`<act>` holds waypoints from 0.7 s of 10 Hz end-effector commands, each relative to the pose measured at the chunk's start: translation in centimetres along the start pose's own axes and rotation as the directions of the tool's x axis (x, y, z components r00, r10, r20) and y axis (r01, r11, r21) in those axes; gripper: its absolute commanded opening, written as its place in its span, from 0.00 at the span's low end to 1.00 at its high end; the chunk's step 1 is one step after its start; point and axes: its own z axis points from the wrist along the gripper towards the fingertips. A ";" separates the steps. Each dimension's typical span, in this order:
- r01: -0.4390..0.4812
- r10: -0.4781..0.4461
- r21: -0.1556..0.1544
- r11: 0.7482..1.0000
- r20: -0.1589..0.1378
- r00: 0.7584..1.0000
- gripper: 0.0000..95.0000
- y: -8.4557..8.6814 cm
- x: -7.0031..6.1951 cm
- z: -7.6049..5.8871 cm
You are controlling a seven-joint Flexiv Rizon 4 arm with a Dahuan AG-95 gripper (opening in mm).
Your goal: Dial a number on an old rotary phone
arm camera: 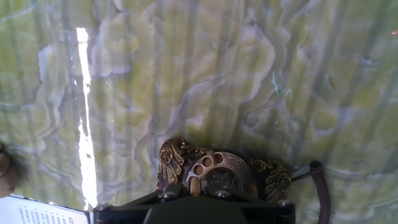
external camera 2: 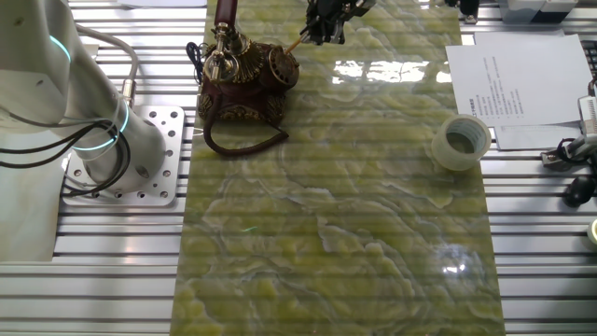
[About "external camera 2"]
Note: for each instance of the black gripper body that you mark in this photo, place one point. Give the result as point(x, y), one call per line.
point(350, 11)

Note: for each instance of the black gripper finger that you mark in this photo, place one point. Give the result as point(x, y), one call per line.
point(324, 35)
point(318, 11)

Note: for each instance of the thin wooden stick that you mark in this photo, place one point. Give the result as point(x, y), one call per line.
point(295, 45)

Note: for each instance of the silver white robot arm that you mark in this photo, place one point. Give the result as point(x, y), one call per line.
point(93, 102)

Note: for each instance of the red gold phone handset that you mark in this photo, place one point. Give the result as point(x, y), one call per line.
point(225, 11)

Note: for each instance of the printed white paper sheet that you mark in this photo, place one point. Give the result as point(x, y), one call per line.
point(536, 74)
point(163, 3)

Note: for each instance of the clear tape roll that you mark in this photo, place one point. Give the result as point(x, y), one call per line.
point(443, 154)

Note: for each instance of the grey white equipment box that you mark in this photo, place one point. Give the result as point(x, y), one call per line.
point(522, 9)

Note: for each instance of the green marble pattern mat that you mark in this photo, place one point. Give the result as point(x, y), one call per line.
point(326, 233)

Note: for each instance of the plain white paper sheet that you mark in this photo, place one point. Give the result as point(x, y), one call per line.
point(536, 137)

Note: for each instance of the black computer keyboard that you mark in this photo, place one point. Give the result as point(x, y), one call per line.
point(591, 56)

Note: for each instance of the black rounded object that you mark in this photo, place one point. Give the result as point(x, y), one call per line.
point(578, 191)

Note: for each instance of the pale green tape roll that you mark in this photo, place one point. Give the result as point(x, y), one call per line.
point(593, 232)

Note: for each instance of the metal camera stand bracket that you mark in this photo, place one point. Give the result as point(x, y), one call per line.
point(468, 11)

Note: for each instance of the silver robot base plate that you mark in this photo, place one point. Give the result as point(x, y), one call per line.
point(163, 126)

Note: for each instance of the metal camera clamp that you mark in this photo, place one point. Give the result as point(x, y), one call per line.
point(576, 151)

